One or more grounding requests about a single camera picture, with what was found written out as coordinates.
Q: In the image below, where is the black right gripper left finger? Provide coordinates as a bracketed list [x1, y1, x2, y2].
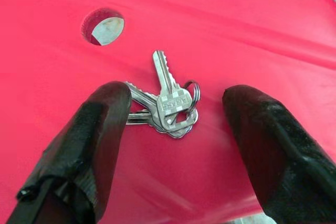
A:
[5, 81, 132, 224]

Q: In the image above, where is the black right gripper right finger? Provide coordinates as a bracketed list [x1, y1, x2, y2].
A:
[222, 84, 336, 224]

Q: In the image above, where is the silver key bunch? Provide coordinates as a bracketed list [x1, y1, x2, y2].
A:
[124, 49, 202, 140]

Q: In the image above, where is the red plastic stool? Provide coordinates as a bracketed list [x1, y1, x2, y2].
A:
[0, 0, 336, 224]

